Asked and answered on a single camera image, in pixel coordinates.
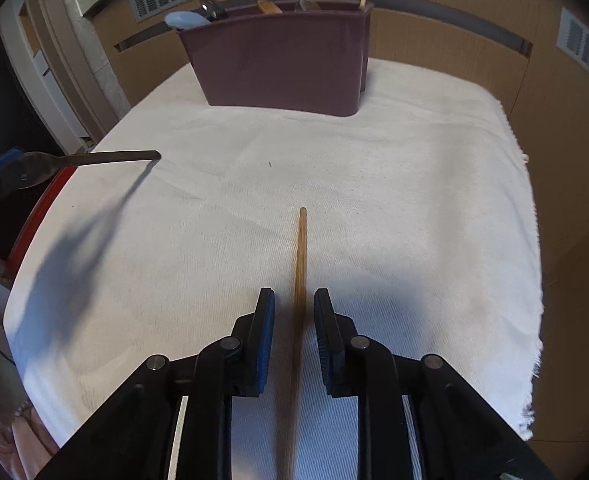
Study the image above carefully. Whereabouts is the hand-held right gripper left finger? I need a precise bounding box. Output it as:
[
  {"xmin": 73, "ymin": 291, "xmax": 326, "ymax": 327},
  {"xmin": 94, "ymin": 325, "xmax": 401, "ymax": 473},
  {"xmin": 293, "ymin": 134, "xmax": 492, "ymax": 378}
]
[{"xmin": 34, "ymin": 287, "xmax": 277, "ymax": 480}]

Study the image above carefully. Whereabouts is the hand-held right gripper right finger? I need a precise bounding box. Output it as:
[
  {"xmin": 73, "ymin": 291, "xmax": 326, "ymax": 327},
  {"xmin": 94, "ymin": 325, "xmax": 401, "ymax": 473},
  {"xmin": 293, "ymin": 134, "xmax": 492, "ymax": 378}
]
[{"xmin": 313, "ymin": 287, "xmax": 556, "ymax": 480}]

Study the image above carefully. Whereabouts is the dark metal fork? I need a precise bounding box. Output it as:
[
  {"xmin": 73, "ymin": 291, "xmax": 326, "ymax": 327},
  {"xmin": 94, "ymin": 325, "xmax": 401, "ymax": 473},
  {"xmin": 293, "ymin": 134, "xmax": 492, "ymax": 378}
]
[{"xmin": 17, "ymin": 150, "xmax": 162, "ymax": 191}]

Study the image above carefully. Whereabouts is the silver metal spoon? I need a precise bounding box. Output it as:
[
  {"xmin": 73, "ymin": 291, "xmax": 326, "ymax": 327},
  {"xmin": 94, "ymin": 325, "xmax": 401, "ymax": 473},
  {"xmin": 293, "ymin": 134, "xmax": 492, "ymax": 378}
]
[{"xmin": 198, "ymin": 0, "xmax": 228, "ymax": 23}]

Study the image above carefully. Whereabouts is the maroon utensil holder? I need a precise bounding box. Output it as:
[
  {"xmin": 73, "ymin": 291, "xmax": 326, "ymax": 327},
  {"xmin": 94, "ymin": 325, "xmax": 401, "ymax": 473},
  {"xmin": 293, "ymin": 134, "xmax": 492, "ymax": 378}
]
[{"xmin": 176, "ymin": 1, "xmax": 375, "ymax": 117}]

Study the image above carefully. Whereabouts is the red object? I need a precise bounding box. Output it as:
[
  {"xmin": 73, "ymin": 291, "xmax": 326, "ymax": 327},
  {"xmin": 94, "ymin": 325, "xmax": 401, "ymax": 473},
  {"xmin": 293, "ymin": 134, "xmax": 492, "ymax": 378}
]
[{"xmin": 4, "ymin": 162, "xmax": 80, "ymax": 273}]

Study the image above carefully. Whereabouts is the white tablecloth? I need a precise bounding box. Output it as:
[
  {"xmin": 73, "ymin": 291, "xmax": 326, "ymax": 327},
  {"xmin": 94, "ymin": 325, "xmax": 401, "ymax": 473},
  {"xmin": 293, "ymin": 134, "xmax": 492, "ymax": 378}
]
[{"xmin": 4, "ymin": 57, "xmax": 545, "ymax": 480}]

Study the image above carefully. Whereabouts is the light blue spoon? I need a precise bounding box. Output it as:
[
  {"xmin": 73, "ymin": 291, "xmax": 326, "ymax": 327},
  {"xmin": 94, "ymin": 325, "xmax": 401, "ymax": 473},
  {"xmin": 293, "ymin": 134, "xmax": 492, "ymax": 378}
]
[{"xmin": 164, "ymin": 11, "xmax": 209, "ymax": 30}]

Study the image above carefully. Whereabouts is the small grey vent grille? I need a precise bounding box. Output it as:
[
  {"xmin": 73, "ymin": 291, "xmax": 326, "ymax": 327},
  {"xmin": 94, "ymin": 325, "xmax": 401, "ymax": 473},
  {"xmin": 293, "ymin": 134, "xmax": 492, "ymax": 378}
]
[{"xmin": 556, "ymin": 7, "xmax": 589, "ymax": 95}]

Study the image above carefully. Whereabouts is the white door frame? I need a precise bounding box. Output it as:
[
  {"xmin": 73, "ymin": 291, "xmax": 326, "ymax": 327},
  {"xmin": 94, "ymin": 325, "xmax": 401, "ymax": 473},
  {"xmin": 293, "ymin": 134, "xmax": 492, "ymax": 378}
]
[{"xmin": 0, "ymin": 0, "xmax": 130, "ymax": 153}]

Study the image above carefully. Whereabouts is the dark cabinet handle rail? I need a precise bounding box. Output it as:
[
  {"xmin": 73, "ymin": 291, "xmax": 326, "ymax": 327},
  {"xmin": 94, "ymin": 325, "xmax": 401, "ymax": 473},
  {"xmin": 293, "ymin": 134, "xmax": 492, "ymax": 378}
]
[{"xmin": 113, "ymin": 0, "xmax": 534, "ymax": 57}]

